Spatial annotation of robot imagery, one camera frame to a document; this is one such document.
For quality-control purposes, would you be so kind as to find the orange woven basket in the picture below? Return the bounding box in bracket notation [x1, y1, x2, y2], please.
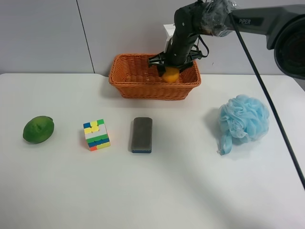
[109, 53, 201, 101]

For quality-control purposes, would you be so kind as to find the yellow mango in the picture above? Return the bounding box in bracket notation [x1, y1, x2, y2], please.
[162, 67, 180, 83]

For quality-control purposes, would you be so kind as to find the black cable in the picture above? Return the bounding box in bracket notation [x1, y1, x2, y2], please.
[227, 9, 305, 189]

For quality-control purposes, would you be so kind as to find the colourful puzzle cube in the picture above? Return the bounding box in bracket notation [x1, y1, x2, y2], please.
[83, 119, 111, 151]

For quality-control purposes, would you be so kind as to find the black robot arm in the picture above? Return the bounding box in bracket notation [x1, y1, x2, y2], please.
[148, 0, 305, 79]

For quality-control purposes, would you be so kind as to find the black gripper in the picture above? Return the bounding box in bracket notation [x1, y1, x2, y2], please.
[148, 32, 203, 77]

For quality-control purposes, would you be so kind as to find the grey whiteboard eraser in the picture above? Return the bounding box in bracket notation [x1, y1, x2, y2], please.
[131, 117, 153, 154]

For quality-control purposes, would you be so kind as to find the blue bath loofah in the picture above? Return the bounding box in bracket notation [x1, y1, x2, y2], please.
[217, 94, 270, 155]

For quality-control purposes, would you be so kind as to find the green lemon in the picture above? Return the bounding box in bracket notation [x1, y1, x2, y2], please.
[23, 116, 55, 144]

